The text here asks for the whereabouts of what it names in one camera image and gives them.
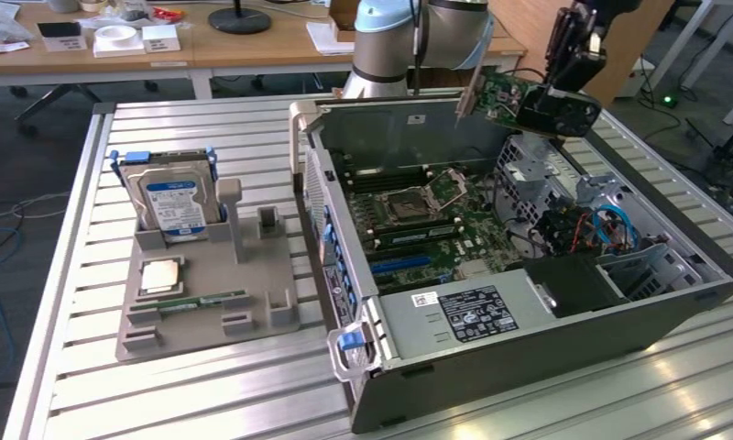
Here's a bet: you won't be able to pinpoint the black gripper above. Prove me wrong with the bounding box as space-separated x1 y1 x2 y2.
546 0 642 93

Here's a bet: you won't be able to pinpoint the green graphics card black fan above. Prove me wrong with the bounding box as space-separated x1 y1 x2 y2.
454 63 602 139

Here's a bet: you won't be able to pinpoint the perforated metal disk bay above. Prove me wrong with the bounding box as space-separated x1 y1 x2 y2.
493 132 587 226

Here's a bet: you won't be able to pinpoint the metal socket cover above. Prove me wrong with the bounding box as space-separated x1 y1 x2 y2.
423 168 470 212

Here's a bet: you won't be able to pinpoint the CPU socket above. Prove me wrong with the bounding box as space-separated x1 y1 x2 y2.
385 186 435 221

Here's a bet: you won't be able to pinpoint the brown cardboard box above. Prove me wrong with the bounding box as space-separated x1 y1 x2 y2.
329 0 359 33

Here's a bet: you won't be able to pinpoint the white paper stack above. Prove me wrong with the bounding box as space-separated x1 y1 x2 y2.
304 20 359 56

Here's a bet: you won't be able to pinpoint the green motherboard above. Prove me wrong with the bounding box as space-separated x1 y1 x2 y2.
341 164 526 294

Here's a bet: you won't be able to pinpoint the dark RAM stick white clips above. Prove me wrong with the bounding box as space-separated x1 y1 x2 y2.
374 222 459 249

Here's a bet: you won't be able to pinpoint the open metal disk bay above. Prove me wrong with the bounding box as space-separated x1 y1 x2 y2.
594 242 707 303

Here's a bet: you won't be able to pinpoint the small silver chipset heatsink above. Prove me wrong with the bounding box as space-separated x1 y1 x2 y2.
457 259 493 279

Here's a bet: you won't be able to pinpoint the long blue expansion slot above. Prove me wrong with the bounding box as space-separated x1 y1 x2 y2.
369 255 433 275

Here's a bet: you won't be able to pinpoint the wooden desk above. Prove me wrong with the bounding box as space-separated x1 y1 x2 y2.
0 0 530 88

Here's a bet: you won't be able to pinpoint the black round lamp base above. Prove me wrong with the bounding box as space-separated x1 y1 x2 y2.
206 0 272 36

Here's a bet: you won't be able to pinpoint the grey power supply unit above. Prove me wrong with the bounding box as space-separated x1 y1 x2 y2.
377 269 554 361

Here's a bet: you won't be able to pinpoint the open dark PC case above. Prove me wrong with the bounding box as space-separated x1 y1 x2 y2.
286 82 733 435

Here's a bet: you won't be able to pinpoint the plain white box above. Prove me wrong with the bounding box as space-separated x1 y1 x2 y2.
139 24 179 54

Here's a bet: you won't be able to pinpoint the hard disk in blue caddy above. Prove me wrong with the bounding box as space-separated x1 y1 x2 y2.
107 147 218 244

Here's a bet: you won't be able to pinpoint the grey parts rack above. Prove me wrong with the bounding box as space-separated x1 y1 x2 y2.
112 178 300 363

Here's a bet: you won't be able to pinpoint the flat white box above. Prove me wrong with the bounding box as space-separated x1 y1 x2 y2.
91 38 147 59

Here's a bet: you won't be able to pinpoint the white tape roll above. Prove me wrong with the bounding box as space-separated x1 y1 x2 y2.
94 25 136 46

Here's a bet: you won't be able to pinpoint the silver CPU chip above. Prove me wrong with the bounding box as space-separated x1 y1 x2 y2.
138 259 182 294

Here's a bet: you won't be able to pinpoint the green RAM stick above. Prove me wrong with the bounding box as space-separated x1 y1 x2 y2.
134 288 248 317

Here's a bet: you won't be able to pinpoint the white box with black lid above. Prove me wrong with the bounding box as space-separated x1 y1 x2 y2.
35 21 90 52

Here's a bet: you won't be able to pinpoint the black office chair base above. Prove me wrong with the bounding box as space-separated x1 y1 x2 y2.
10 82 159 138

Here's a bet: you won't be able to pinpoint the clear plastic bag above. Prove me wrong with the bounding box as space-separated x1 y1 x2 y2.
0 2 35 42

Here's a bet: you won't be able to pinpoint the black power cable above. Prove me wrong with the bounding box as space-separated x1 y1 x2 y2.
505 67 551 87

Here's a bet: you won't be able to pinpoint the white desk frame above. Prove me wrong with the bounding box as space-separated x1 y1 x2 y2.
643 0 733 125

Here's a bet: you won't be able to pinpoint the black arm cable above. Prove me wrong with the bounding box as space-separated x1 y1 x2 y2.
406 0 430 96

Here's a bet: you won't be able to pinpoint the blue wire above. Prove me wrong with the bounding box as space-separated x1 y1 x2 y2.
591 205 641 252

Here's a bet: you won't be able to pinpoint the red wire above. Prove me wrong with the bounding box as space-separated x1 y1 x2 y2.
573 213 591 252

